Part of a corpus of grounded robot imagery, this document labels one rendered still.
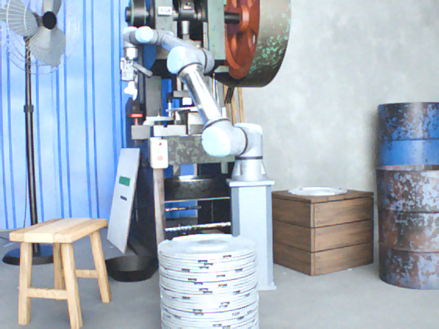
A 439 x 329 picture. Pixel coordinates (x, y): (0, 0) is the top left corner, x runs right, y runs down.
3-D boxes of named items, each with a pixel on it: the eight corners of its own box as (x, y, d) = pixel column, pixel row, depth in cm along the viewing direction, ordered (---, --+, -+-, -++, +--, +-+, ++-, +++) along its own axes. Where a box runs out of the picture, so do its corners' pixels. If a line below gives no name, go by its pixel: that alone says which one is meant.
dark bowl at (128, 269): (171, 281, 225) (170, 266, 224) (104, 288, 215) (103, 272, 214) (157, 266, 253) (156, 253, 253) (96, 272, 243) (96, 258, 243)
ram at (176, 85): (205, 90, 278) (204, 36, 276) (179, 90, 273) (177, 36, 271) (196, 92, 294) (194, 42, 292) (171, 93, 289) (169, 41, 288)
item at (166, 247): (275, 241, 153) (275, 238, 153) (219, 262, 130) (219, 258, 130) (198, 233, 170) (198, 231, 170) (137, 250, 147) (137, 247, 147)
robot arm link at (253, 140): (269, 155, 213) (268, 122, 212) (246, 157, 204) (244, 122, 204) (248, 155, 222) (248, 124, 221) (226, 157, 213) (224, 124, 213)
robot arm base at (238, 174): (270, 180, 207) (270, 155, 207) (233, 182, 206) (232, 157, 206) (264, 177, 222) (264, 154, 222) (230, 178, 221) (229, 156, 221)
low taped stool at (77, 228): (78, 330, 166) (70, 233, 164) (16, 326, 169) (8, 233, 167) (113, 300, 200) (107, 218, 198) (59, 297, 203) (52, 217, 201)
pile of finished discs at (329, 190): (359, 192, 242) (359, 189, 242) (311, 197, 229) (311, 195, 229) (322, 187, 268) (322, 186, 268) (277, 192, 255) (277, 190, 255)
